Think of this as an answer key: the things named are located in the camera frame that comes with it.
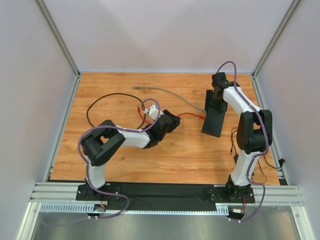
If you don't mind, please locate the left aluminium frame post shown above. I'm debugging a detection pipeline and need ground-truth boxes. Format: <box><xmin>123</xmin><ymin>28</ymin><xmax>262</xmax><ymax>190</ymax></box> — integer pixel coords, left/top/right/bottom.
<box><xmin>34</xmin><ymin>0</ymin><xmax>81</xmax><ymax>78</ymax></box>

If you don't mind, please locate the red ethernet cable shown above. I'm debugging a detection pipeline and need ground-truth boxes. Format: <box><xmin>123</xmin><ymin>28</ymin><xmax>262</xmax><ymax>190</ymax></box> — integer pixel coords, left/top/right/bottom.
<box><xmin>136</xmin><ymin>106</ymin><xmax>206</xmax><ymax>125</ymax></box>

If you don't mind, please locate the grey ethernet cable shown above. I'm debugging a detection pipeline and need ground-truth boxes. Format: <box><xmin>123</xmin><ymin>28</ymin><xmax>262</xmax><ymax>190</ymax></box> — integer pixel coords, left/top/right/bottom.
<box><xmin>132</xmin><ymin>85</ymin><xmax>207</xmax><ymax>113</ymax></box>

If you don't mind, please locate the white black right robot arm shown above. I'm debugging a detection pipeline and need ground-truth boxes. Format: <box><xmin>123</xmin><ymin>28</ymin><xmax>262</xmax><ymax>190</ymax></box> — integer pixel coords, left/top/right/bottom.
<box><xmin>201</xmin><ymin>72</ymin><xmax>273</xmax><ymax>203</ymax></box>

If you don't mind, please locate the thin black power cable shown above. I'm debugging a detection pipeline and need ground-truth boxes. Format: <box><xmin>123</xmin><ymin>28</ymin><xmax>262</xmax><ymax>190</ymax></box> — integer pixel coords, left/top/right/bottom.
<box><xmin>229</xmin><ymin>127</ymin><xmax>281</xmax><ymax>185</ymax></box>

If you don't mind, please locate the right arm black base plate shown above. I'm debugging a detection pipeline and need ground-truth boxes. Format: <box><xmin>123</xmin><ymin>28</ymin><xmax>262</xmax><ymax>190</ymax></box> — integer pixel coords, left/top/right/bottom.
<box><xmin>205</xmin><ymin>184</ymin><xmax>256</xmax><ymax>204</ymax></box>

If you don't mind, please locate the right aluminium frame post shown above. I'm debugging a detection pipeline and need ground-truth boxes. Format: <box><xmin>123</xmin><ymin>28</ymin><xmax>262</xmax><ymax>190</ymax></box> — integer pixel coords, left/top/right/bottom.
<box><xmin>251</xmin><ymin>0</ymin><xmax>302</xmax><ymax>79</ymax></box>

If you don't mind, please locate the slotted grey cable duct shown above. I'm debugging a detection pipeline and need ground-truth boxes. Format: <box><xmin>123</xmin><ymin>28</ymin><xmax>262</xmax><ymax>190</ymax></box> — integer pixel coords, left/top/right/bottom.
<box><xmin>39</xmin><ymin>202</ymin><xmax>229</xmax><ymax>216</ymax></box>

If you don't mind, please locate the aluminium frame post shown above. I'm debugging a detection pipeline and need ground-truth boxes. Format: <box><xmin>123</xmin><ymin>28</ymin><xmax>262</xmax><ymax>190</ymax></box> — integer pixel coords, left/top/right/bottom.
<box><xmin>251</xmin><ymin>0</ymin><xmax>302</xmax><ymax>79</ymax></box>
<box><xmin>34</xmin><ymin>0</ymin><xmax>81</xmax><ymax>78</ymax></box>

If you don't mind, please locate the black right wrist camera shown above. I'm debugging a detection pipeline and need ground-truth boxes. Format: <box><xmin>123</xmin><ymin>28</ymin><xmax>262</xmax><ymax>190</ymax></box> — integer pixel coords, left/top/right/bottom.
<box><xmin>211</xmin><ymin>72</ymin><xmax>229</xmax><ymax>88</ymax></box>

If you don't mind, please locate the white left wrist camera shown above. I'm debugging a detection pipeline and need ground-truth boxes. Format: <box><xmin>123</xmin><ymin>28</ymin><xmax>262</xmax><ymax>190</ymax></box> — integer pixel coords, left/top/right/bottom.
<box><xmin>148</xmin><ymin>104</ymin><xmax>163</xmax><ymax>120</ymax></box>

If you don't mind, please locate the thick black ethernet cable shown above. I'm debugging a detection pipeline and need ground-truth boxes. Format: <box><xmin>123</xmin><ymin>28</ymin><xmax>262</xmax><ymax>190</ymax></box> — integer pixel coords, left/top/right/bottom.
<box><xmin>86</xmin><ymin>93</ymin><xmax>148</xmax><ymax>131</ymax></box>

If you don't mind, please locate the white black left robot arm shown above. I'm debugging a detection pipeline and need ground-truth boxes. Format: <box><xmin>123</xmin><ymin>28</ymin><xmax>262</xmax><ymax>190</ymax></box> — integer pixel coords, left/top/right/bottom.
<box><xmin>77</xmin><ymin>109</ymin><xmax>181</xmax><ymax>195</ymax></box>

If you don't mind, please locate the black network switch box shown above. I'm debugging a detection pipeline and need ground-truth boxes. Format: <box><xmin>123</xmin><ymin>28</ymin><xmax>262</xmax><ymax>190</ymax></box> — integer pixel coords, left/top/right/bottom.
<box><xmin>201</xmin><ymin>108</ymin><xmax>226</xmax><ymax>138</ymax></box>

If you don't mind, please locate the aluminium front frame rail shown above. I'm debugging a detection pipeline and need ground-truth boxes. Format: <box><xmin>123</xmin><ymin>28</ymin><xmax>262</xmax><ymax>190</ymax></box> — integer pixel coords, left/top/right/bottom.
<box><xmin>29</xmin><ymin>181</ymin><xmax>304</xmax><ymax>207</ymax></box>

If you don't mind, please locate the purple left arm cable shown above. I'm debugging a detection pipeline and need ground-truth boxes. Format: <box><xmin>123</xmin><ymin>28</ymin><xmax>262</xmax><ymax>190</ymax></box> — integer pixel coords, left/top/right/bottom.
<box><xmin>39</xmin><ymin>98</ymin><xmax>161</xmax><ymax>227</ymax></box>

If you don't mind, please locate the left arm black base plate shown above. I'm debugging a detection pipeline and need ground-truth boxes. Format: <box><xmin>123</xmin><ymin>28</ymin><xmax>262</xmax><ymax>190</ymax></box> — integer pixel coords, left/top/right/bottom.
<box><xmin>75</xmin><ymin>183</ymin><xmax>125</xmax><ymax>202</ymax></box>

